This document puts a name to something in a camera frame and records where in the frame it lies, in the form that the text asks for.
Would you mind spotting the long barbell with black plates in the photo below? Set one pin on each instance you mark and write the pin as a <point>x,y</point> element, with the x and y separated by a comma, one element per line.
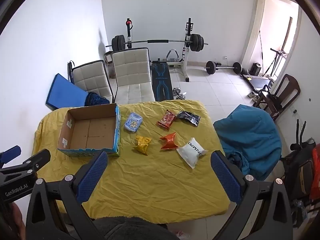
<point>196,42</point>

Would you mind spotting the large white quilted chair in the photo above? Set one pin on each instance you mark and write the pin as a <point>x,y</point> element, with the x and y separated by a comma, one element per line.
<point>132,72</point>

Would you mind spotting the small white quilted chair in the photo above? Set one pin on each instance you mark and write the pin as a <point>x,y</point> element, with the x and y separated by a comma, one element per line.
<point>91,78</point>

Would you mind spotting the orange bag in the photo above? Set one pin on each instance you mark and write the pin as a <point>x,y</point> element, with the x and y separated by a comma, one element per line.
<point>315,170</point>

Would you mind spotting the white barbell rack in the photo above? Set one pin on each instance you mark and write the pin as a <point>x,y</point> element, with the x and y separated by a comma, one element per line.
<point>187,55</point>

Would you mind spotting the orange snack packet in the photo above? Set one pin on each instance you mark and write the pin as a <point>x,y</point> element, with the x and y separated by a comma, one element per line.
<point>169,141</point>

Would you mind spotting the red snack packet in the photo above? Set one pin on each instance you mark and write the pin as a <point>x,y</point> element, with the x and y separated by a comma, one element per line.
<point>166,120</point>

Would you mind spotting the white soft packet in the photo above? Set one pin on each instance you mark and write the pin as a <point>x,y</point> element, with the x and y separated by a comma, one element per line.
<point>192,152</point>

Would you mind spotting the dark fleece garment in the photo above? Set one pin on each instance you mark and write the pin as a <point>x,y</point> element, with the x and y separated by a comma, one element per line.
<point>135,228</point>

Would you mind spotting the black exercise machine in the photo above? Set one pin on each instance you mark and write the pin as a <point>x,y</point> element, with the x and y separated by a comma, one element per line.
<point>300,140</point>

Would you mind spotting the cream door frame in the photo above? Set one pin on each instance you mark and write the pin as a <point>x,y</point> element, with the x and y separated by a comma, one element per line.
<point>257,25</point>

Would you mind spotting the white shoe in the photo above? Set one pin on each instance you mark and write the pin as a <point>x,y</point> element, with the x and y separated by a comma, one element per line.
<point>251,94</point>
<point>256,98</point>

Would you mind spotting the blue printed cardboard box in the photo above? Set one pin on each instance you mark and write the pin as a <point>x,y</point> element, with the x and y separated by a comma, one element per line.
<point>92,132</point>

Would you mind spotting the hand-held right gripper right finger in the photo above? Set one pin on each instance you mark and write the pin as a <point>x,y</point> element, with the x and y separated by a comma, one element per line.
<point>225,177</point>

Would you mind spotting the light blue tissue pack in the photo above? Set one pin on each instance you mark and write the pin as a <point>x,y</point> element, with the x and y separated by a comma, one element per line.
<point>133,122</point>

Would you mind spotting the blue foam mat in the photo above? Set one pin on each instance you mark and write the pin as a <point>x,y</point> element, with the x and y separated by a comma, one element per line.
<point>65,92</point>

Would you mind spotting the yellow tablecloth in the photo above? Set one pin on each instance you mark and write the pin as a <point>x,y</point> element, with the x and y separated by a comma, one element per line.
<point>150,185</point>

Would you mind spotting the black treadmill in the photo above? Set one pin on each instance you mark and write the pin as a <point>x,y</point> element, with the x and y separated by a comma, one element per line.
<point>258,81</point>

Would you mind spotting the black snack packet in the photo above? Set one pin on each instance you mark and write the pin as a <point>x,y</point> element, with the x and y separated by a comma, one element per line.
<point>188,118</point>

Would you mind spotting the chrome dumbbell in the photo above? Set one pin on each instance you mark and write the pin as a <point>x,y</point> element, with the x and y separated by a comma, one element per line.
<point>180,94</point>

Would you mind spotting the short barbell with black plates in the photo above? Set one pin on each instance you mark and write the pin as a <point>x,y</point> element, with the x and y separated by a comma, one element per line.
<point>211,67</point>

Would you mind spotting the dark blue cloth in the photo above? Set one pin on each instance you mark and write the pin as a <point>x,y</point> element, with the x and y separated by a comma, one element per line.
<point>96,100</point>

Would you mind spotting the black weight bench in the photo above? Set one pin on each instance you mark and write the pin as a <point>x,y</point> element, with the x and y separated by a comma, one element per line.
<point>161,80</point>

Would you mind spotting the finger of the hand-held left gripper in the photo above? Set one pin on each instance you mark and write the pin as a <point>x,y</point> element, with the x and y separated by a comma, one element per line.
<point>37,158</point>
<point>11,153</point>

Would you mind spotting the teal bean bag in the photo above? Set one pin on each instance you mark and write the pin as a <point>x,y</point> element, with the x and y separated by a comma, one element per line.
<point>250,135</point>

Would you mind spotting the yellow snack packet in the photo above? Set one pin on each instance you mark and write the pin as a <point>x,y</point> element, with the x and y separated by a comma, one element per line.
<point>142,145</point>

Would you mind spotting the black backpack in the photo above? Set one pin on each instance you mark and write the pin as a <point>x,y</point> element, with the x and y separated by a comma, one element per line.
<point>300,172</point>

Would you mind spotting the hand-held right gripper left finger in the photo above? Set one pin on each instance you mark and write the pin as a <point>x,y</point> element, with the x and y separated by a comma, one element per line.
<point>92,175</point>

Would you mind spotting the dark wooden chair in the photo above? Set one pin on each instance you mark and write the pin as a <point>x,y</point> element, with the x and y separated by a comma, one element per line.
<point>290,85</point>

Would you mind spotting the black box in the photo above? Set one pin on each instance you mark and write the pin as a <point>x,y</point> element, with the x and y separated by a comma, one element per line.
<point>256,69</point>

